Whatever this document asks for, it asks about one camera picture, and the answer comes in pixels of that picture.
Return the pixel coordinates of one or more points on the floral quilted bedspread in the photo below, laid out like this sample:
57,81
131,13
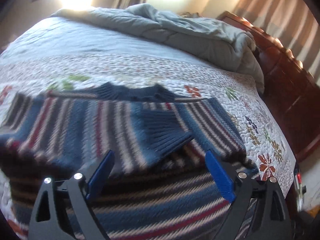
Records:
59,54

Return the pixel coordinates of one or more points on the beige striped curtain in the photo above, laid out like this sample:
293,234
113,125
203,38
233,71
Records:
292,22

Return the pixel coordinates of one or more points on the blue striped knit sweater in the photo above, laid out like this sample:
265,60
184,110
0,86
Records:
159,187

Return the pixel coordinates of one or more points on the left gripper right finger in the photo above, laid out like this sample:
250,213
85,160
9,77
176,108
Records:
270,219

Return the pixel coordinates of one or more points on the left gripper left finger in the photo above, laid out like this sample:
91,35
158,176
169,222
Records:
49,219

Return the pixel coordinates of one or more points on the grey rumpled duvet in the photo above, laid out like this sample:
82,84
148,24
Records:
215,41

